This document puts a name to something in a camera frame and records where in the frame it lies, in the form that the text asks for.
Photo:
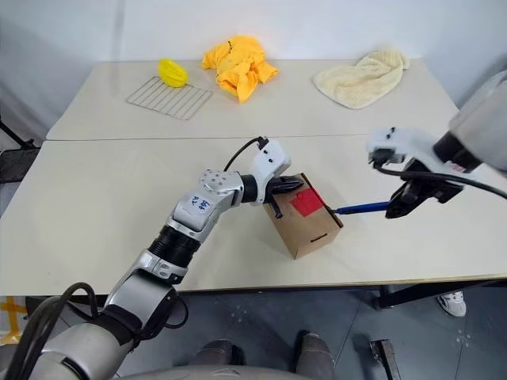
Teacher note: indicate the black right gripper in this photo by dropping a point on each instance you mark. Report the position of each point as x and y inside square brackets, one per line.
[425, 178]

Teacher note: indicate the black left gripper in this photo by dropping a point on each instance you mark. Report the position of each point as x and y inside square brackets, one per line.
[271, 190]

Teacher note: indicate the blue pen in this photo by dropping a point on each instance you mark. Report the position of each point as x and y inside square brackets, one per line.
[364, 207]

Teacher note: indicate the brown cardboard box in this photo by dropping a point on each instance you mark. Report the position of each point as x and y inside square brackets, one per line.
[305, 233]

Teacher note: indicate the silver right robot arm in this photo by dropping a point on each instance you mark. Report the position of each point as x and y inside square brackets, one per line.
[483, 115]

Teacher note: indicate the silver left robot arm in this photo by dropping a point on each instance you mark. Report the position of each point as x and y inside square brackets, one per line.
[190, 213]

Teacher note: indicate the red tape patch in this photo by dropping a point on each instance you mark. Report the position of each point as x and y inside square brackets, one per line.
[307, 202]

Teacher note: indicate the white sneaker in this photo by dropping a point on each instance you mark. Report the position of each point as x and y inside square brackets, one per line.
[453, 304]

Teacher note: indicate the cream terry towel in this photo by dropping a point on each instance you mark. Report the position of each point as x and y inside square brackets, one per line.
[360, 81]

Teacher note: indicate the crumpled yellow cloth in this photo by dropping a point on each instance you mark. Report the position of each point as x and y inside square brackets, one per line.
[237, 67]

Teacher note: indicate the dark rounded shape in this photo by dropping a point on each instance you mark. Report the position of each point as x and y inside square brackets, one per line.
[218, 354]
[315, 350]

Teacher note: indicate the dark brown stand foot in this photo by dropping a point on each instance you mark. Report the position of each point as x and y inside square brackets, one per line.
[382, 360]

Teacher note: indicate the yellow plastic lemon-shaped object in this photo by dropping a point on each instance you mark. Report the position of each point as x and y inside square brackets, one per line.
[172, 73]

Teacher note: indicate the grey robot torso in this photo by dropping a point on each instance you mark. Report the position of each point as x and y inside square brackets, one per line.
[222, 374]

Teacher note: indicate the dark grey mesh panel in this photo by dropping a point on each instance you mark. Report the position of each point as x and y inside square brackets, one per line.
[16, 164]

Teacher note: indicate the black stand leg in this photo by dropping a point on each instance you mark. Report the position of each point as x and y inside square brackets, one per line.
[17, 136]

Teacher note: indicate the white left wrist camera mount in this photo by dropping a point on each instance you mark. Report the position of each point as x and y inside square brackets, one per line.
[273, 158]

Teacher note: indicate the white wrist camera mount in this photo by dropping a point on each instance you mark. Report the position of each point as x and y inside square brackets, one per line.
[408, 138]
[273, 158]

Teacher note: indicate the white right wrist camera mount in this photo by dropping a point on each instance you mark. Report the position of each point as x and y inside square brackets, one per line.
[408, 138]

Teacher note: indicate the black table frame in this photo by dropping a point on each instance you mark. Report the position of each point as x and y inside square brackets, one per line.
[416, 295]

